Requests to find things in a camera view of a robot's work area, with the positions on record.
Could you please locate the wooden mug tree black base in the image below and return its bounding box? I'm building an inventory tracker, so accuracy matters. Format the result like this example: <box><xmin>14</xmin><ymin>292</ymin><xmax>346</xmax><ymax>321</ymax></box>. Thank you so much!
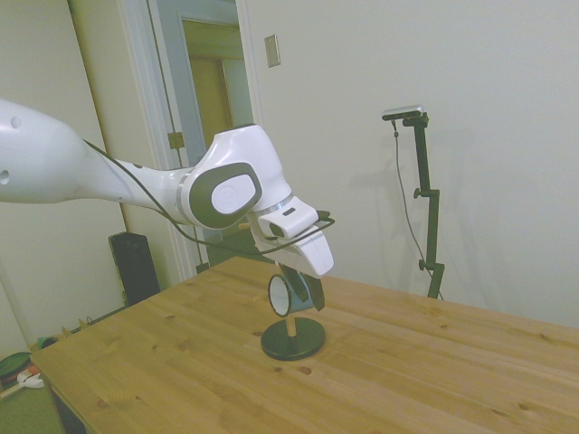
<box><xmin>238</xmin><ymin>220</ymin><xmax>327</xmax><ymax>362</ymax></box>

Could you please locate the metal wall switch plate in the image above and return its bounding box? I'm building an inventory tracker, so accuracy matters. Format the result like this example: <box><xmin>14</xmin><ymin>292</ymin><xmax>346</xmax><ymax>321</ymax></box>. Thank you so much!
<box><xmin>264</xmin><ymin>34</ymin><xmax>281</xmax><ymax>69</ymax></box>

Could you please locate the white floor object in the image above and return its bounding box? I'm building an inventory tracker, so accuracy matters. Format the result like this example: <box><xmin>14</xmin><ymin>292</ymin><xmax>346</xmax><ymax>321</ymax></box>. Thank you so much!
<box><xmin>17</xmin><ymin>371</ymin><xmax>46</xmax><ymax>391</ymax></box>

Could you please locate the wooden stick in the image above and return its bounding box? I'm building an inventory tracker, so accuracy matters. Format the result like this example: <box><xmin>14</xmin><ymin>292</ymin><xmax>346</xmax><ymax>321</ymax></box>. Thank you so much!
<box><xmin>0</xmin><ymin>382</ymin><xmax>27</xmax><ymax>401</ymax></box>

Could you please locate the black box on floor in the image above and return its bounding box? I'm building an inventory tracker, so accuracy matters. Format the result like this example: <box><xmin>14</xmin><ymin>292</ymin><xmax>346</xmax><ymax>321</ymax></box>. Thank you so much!
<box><xmin>108</xmin><ymin>231</ymin><xmax>162</xmax><ymax>307</ymax></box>

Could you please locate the green bowl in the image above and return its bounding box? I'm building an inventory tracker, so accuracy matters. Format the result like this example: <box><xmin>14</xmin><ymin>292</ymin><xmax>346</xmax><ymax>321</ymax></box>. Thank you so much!
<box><xmin>0</xmin><ymin>352</ymin><xmax>33</xmax><ymax>385</ymax></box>

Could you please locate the pale blue open door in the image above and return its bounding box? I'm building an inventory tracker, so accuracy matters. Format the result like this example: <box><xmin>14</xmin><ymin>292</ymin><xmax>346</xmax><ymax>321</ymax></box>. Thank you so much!
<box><xmin>150</xmin><ymin>0</ymin><xmax>214</xmax><ymax>272</ymax></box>

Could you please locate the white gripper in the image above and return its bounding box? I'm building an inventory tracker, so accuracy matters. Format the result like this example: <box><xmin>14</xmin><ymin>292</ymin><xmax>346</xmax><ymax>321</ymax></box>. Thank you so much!
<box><xmin>252</xmin><ymin>224</ymin><xmax>336</xmax><ymax>314</ymax></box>

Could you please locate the teal enamel mug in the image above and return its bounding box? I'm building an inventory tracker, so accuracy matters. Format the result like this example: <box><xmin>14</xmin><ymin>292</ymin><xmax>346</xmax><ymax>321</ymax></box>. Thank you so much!
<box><xmin>267</xmin><ymin>272</ymin><xmax>318</xmax><ymax>318</ymax></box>

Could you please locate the grey exterior camera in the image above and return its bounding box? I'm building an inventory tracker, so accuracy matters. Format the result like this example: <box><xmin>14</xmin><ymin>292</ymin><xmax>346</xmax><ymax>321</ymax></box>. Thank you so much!
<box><xmin>382</xmin><ymin>104</ymin><xmax>427</xmax><ymax>123</ymax></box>

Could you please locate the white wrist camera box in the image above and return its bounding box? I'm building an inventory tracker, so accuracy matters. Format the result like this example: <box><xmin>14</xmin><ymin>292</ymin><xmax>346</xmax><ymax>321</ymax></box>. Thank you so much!
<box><xmin>256</xmin><ymin>203</ymin><xmax>319</xmax><ymax>240</ymax></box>

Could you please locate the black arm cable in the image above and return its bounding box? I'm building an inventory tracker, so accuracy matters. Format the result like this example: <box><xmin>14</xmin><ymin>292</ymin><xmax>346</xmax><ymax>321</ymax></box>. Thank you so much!
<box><xmin>82</xmin><ymin>138</ymin><xmax>337</xmax><ymax>251</ymax></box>

